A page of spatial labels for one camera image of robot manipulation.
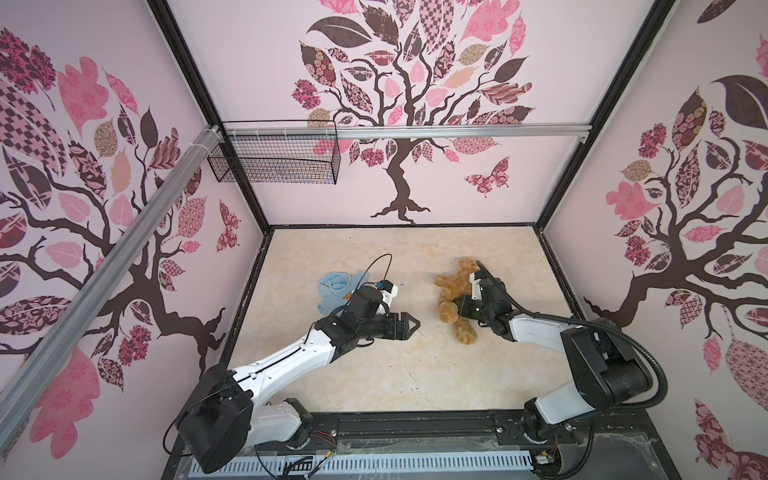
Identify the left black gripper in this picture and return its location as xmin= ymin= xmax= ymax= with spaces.
xmin=357 ymin=311 xmax=419 ymax=341

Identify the brown teddy bear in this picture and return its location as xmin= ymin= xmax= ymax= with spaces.
xmin=433 ymin=258 xmax=479 ymax=345

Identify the light blue bear shirt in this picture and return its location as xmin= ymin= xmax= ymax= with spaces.
xmin=317 ymin=272 xmax=368 ymax=315

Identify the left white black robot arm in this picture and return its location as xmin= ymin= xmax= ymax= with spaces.
xmin=172 ymin=281 xmax=421 ymax=474

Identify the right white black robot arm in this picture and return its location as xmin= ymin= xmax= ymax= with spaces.
xmin=454 ymin=278 xmax=669 ymax=443

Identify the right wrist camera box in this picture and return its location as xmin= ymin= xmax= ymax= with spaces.
xmin=470 ymin=271 xmax=488 ymax=301

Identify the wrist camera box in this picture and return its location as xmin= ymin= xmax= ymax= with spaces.
xmin=470 ymin=271 xmax=488 ymax=301
xmin=377 ymin=280 xmax=398 ymax=306

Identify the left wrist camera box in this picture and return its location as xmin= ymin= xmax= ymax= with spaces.
xmin=377 ymin=280 xmax=398 ymax=306

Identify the thin black camera cable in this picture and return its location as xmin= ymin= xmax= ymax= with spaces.
xmin=350 ymin=252 xmax=394 ymax=295

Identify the white slotted cable duct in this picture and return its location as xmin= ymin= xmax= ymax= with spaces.
xmin=186 ymin=451 xmax=533 ymax=479

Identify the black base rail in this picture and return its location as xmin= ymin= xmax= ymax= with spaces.
xmin=173 ymin=407 xmax=649 ymax=451

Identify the black wire basket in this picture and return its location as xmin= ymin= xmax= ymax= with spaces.
xmin=208 ymin=120 xmax=341 ymax=185

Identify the horizontal aluminium rail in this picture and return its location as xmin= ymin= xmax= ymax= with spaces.
xmin=225 ymin=123 xmax=592 ymax=140

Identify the diagonal aluminium rail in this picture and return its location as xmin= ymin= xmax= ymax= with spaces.
xmin=1 ymin=125 xmax=222 ymax=449

